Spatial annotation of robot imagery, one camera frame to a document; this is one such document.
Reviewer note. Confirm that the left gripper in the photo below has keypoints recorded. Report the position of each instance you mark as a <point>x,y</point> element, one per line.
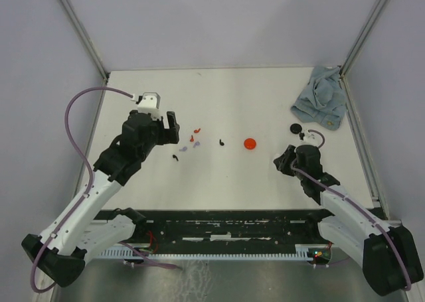
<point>168,135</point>

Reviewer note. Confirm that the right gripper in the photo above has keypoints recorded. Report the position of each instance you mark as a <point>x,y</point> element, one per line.
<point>281,162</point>

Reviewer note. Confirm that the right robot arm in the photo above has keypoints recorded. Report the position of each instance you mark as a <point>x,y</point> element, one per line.
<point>386,254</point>

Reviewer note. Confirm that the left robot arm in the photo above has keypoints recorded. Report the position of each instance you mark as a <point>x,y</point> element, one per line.
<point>63,249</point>

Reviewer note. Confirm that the black earbud charging case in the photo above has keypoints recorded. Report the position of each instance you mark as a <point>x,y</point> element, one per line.
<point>295,128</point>

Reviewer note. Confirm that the blue denim cloth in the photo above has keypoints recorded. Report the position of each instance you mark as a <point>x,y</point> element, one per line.
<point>322,101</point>

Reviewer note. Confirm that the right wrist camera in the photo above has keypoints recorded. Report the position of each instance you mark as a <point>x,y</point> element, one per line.
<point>307,137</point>

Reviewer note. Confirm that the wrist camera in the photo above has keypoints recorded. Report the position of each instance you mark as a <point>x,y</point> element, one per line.
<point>149,102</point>
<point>307,137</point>

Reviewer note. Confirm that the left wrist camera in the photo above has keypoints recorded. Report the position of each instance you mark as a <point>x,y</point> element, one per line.
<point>149,102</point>

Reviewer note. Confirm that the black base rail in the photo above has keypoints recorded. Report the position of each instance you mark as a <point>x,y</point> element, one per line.
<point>229,231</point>

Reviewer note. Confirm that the white cable duct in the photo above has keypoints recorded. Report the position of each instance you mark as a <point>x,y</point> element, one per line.
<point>124,253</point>

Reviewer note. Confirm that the left aluminium frame post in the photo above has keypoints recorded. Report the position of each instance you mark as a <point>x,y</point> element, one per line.
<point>84,37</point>

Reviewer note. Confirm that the aluminium frame post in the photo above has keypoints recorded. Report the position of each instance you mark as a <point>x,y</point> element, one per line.
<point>84,37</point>
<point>372,19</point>

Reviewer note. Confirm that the right aluminium frame post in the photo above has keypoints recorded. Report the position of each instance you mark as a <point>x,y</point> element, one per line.
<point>372,19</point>

